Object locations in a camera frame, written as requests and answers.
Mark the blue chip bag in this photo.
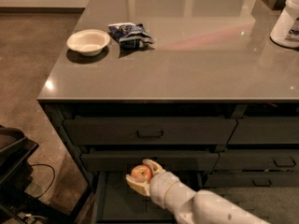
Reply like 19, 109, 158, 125
108, 22, 154, 49

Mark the white bowl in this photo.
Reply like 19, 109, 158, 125
66, 29, 110, 56

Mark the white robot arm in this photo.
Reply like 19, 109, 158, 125
126, 159, 270, 224

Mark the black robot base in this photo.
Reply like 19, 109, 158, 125
0, 126, 71, 224

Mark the white plastic canister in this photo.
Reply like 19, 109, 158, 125
270, 0, 299, 49

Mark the open bottom left drawer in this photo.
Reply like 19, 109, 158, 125
91, 171, 210, 224

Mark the top left drawer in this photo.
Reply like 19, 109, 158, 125
64, 117, 236, 146

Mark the top right drawer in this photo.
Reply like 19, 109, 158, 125
229, 117, 299, 145

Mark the middle left drawer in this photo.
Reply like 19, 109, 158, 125
80, 150, 219, 172

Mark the black cable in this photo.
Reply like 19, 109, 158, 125
26, 163, 57, 201

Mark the red apple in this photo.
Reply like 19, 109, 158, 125
131, 165, 152, 180

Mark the bottom right drawer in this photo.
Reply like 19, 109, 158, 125
203, 172, 299, 188

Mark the middle right drawer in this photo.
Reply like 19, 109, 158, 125
214, 149, 299, 171

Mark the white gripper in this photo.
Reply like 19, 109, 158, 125
125, 159, 179, 209

